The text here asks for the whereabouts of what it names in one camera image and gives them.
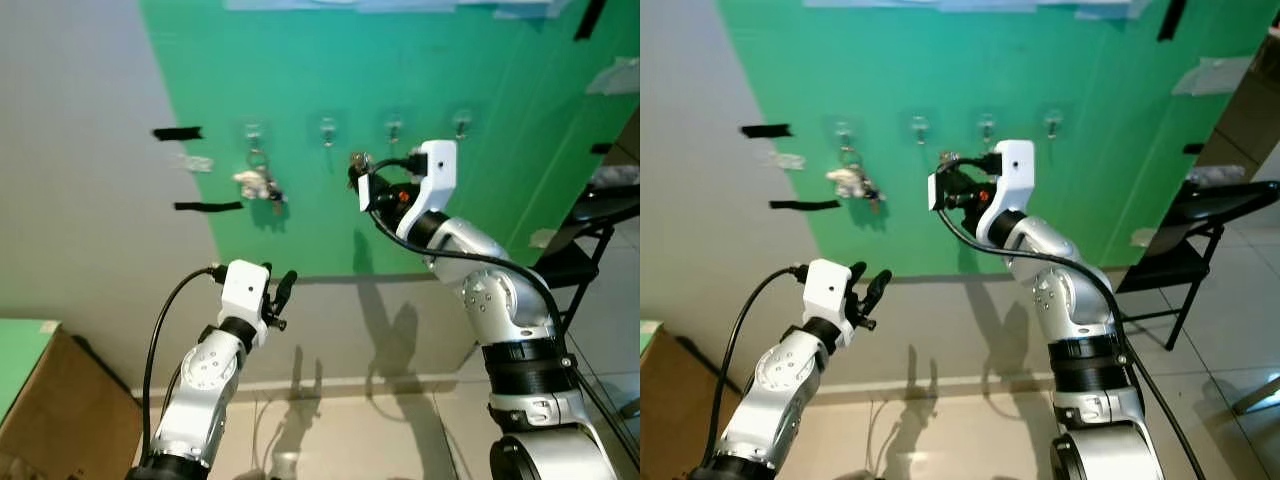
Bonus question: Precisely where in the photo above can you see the key bunch with white charm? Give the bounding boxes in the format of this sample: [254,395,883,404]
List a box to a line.
[233,148,291,215]
[824,148,888,215]

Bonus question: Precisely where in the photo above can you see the cardboard table with green top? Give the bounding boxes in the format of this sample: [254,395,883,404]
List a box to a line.
[0,318,143,480]
[640,318,723,480]

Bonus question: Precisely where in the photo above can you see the black folding chair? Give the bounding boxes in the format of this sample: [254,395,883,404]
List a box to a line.
[530,178,641,336]
[1113,178,1280,353]

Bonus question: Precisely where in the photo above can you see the white cloth bundle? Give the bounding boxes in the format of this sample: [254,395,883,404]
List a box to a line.
[1185,163,1253,188]
[590,165,641,191]

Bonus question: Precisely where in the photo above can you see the brown wooden cabinet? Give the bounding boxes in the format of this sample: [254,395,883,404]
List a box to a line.
[1195,30,1280,183]
[612,105,641,171]

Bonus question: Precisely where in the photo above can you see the wide clear tape patch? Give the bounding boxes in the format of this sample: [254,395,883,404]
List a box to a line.
[586,58,641,98]
[1172,57,1257,98]

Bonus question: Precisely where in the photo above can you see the grey metal bar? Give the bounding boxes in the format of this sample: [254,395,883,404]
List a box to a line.
[1233,373,1280,416]

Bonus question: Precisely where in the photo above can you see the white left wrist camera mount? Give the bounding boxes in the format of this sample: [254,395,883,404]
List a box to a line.
[217,259,272,349]
[802,258,854,349]

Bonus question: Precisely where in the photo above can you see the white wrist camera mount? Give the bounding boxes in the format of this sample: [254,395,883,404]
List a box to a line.
[217,259,272,349]
[396,140,459,243]
[974,139,1035,247]
[802,258,854,349]

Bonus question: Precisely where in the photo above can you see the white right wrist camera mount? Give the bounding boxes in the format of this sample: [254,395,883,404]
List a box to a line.
[396,140,459,243]
[974,139,1035,247]

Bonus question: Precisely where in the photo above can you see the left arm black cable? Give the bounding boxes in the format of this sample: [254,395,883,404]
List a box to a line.
[142,264,227,463]
[703,264,813,469]

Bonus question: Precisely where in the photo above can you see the green plastic wall board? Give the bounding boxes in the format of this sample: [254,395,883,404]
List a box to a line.
[138,0,641,279]
[716,0,1280,279]

